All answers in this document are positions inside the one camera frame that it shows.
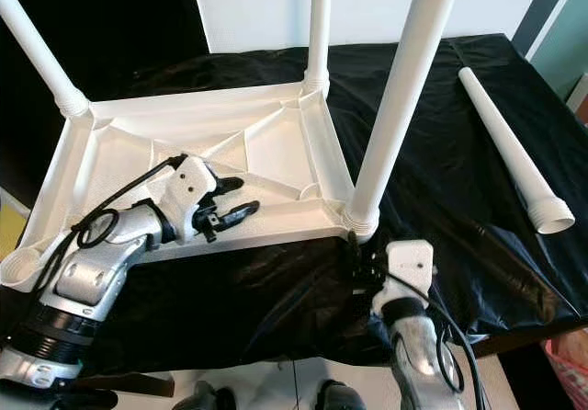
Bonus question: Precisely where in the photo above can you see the grey robot foot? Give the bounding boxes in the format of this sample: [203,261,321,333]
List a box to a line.
[317,380,368,410]
[175,382,221,410]

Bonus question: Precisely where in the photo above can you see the dark grey wall post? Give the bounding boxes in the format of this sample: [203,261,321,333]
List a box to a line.
[514,0,584,57]

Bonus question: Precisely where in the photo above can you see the red plastic bag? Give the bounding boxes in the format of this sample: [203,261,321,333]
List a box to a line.
[547,332,588,410]

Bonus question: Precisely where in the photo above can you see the grey robot right foot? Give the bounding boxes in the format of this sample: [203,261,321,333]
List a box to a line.
[317,380,368,410]

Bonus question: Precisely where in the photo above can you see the grey robot left foot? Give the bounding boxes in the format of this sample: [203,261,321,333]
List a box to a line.
[175,382,221,410]

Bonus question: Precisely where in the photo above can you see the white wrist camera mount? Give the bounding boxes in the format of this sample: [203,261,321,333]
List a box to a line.
[372,240,435,314]
[161,155,221,241]

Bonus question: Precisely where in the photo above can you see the black plastic table cover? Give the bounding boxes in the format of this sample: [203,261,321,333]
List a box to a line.
[0,33,588,397]

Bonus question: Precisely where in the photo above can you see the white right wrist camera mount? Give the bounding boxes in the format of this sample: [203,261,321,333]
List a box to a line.
[372,240,435,314]

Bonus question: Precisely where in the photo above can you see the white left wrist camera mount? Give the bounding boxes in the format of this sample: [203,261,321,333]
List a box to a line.
[161,155,221,241]

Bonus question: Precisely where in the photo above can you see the yellow box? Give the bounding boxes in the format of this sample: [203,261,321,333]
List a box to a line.
[0,199,28,245]

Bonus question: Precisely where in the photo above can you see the white plastic table leg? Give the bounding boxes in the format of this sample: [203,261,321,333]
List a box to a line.
[301,0,334,94]
[340,0,468,242]
[0,0,93,119]
[458,66,576,236]

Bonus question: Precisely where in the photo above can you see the white brown cabinet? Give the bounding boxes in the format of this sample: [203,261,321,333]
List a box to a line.
[571,74,588,117]

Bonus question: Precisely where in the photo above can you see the white board panel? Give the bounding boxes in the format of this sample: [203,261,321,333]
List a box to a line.
[193,0,552,54]

